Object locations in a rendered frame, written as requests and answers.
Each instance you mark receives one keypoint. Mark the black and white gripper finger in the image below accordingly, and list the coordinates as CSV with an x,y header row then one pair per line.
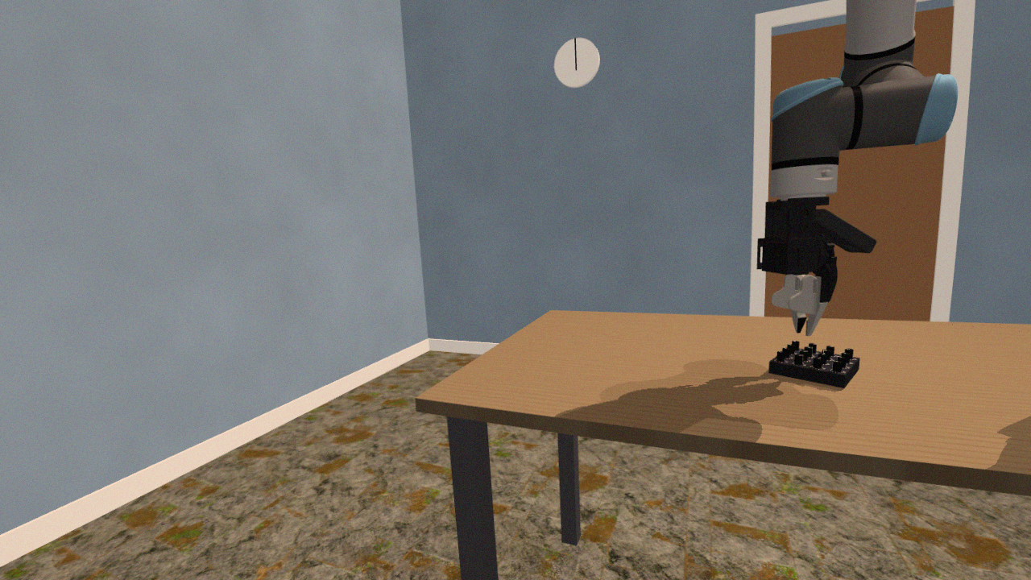
x,y
792,285
815,293

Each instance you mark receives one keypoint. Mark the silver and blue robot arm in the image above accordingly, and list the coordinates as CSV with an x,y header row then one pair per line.
x,y
813,121

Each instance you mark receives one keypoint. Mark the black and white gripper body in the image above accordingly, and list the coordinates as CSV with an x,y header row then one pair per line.
x,y
792,245

